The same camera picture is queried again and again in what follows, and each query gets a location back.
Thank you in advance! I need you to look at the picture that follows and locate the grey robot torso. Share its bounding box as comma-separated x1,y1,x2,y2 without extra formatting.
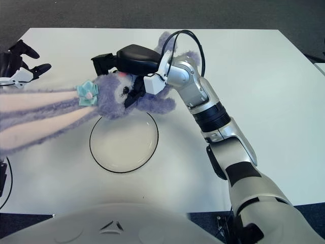
0,203,224,244

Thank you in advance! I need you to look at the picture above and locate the white plate with black rim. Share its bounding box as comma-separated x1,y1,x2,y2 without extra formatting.
89,111,159,174

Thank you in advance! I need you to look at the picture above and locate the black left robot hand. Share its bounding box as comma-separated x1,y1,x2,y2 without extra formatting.
0,39,52,79

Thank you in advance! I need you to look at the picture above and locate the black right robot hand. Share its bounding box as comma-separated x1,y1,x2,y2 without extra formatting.
90,44,161,107

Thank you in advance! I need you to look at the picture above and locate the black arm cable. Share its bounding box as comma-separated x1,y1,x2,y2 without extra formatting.
0,81,13,209
158,29,207,79

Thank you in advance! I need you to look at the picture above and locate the black metal bracket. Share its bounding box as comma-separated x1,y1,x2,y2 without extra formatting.
216,215,237,241

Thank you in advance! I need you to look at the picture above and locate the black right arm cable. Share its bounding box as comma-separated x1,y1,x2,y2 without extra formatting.
158,29,207,79

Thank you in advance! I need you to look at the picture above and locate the purple plush bunny doll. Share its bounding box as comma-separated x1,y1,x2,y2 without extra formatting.
0,32,206,156

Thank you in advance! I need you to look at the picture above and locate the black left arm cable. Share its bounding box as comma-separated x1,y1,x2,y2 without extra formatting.
0,81,13,209

